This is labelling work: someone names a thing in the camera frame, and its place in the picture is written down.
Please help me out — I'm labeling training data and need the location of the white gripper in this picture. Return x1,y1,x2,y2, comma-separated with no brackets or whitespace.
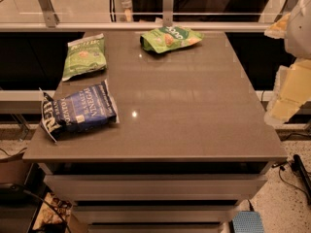
264,0,311,125

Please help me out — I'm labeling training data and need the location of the blue Kettle chip bag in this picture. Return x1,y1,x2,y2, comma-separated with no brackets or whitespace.
41,80,120,142

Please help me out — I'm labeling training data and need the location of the green rice chip bag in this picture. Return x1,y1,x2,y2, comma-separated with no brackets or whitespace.
140,26,204,53

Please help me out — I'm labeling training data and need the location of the green Kettle chip bag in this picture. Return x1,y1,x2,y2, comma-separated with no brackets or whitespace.
62,34,107,82

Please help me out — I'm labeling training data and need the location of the grey drawer cabinet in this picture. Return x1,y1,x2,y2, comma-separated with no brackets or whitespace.
24,31,286,233

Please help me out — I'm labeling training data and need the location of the blue perforated box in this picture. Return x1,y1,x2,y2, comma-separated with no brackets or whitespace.
231,211,264,233

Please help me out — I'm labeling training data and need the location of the metal guard railing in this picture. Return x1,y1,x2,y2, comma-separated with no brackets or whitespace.
0,0,311,33

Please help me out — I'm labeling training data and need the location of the snack box on floor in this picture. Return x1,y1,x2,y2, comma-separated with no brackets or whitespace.
32,192,72,233

